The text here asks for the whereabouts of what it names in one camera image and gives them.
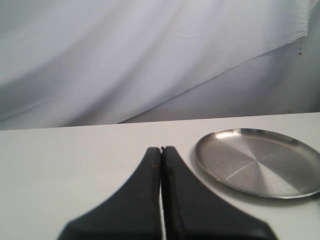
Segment white backdrop sheet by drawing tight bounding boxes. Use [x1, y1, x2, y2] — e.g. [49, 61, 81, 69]
[0, 0, 320, 130]

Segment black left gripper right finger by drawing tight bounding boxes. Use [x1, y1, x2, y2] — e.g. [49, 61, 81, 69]
[160, 146, 274, 240]

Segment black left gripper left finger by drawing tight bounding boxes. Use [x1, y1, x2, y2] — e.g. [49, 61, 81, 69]
[58, 147, 162, 240]

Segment round steel plate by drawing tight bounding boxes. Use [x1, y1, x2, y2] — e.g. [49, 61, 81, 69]
[194, 128, 320, 200]

